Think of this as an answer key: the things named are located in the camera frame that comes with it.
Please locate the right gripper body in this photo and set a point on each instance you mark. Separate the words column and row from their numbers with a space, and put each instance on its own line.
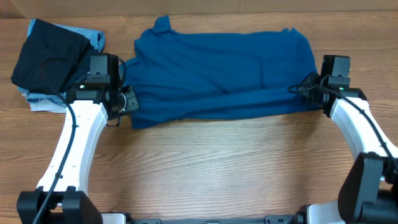
column 311, row 86

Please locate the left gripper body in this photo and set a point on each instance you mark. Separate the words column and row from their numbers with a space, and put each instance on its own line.
column 131, row 101

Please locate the blue polo shirt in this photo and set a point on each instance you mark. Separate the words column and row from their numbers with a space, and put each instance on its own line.
column 216, row 76

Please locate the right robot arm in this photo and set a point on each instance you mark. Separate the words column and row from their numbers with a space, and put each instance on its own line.
column 369, row 193

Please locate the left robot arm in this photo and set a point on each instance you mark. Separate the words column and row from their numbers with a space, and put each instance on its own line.
column 61, row 195

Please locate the folded light blue jeans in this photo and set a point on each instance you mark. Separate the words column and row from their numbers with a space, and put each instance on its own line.
column 97, row 41

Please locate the folded white garment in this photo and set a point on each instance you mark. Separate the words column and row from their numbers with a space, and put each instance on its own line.
column 48, row 106

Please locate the folded black garment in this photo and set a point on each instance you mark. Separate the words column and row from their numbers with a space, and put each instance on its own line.
column 52, row 59

